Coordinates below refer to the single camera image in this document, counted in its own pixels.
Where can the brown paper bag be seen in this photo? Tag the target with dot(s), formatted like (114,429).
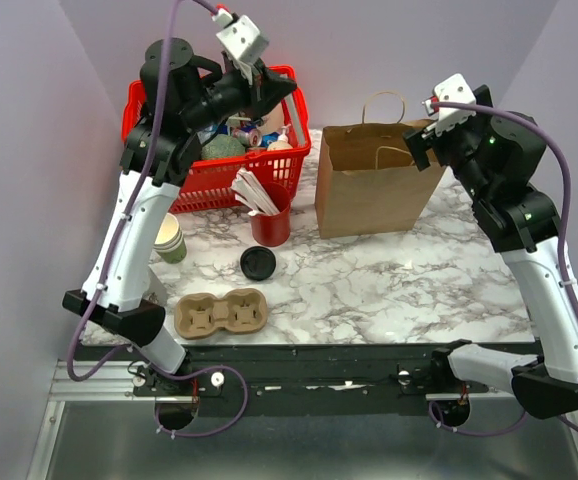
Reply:
(368,182)

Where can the red plastic shopping basket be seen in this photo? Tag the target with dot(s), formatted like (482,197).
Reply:
(249,160)

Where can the cream pump bottle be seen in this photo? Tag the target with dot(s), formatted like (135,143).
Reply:
(282,141)

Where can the stack of green paper cups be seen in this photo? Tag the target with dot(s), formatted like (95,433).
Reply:
(169,243)

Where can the red blue drink can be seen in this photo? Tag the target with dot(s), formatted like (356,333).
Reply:
(249,136)

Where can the brown cardboard cup carrier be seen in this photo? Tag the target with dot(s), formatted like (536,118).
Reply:
(239,312)

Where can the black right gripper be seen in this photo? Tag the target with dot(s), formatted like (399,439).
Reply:
(418,142)

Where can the green netted melon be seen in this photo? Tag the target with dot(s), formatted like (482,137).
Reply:
(222,146)

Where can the red cup holder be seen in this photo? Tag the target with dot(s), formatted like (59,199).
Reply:
(273,230)

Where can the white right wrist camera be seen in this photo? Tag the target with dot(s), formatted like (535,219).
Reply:
(454,89)

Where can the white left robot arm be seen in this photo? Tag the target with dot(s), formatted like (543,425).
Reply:
(112,294)

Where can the brown lid paper tub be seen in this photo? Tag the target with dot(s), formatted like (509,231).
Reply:
(272,122)

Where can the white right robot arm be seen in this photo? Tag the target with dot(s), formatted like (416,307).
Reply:
(494,153)

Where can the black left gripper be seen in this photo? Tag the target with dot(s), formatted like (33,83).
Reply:
(264,91)

